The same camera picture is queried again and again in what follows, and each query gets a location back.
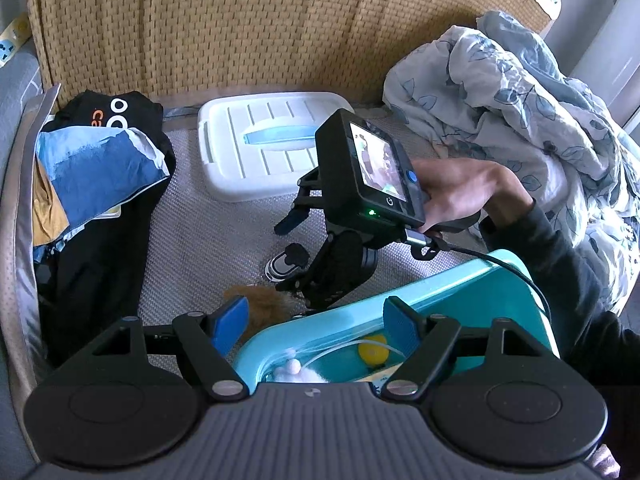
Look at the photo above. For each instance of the brown furry toy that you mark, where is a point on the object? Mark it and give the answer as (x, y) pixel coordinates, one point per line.
(260, 302)

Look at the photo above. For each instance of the woven rattan mattress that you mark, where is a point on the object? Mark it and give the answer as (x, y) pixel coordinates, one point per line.
(250, 25)

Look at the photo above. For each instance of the pile of black and blue clothes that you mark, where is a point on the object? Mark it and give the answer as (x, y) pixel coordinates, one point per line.
(100, 260)

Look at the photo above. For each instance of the white power strip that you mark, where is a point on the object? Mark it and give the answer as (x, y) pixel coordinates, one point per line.
(12, 40)

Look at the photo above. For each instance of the white plastic bin lid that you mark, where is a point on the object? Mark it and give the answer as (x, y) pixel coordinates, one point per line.
(240, 160)

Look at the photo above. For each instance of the blue and white cloth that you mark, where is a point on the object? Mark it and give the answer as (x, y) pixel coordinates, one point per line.
(95, 170)

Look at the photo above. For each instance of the white fluffy toy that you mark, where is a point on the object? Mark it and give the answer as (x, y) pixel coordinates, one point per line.
(300, 374)

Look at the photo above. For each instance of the person's right hand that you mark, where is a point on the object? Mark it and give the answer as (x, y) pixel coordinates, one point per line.
(465, 185)

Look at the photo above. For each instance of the yellow cloth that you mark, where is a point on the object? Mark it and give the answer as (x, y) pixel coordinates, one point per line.
(47, 215)

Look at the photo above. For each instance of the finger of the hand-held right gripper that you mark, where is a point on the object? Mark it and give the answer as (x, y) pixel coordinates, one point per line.
(291, 220)
(310, 280)

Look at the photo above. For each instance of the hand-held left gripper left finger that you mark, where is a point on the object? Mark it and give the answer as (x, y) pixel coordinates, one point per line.
(230, 322)

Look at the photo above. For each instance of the blue leaf print quilt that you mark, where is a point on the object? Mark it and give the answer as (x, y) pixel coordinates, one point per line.
(500, 85)

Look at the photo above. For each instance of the small black and white toy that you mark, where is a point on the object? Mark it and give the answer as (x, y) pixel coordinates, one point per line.
(277, 267)

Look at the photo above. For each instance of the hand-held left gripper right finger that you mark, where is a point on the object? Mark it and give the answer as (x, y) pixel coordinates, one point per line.
(400, 325)

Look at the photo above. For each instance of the white standing appliance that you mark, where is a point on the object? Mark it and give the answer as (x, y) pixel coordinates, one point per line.
(600, 60)

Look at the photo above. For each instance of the yellow ball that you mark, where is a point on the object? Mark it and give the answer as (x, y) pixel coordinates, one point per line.
(372, 354)

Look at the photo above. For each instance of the person's right forearm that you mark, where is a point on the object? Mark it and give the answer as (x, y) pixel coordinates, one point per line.
(560, 270)

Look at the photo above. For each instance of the grey padded bolster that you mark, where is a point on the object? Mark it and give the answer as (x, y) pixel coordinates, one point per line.
(15, 100)

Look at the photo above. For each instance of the teal plastic storage bin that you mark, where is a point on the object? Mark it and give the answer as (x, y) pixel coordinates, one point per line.
(440, 290)

